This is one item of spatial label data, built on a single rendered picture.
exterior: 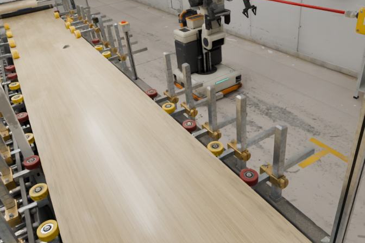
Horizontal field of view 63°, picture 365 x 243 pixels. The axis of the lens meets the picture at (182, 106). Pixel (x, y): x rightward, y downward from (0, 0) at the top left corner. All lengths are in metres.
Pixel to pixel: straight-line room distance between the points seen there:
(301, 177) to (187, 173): 1.47
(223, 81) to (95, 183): 2.42
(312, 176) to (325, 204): 0.29
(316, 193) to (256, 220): 1.42
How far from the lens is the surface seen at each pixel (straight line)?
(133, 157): 1.55
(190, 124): 1.70
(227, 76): 3.62
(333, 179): 2.76
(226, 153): 1.60
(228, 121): 1.86
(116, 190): 1.41
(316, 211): 2.50
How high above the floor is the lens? 1.88
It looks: 31 degrees down
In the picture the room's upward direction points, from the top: 7 degrees counter-clockwise
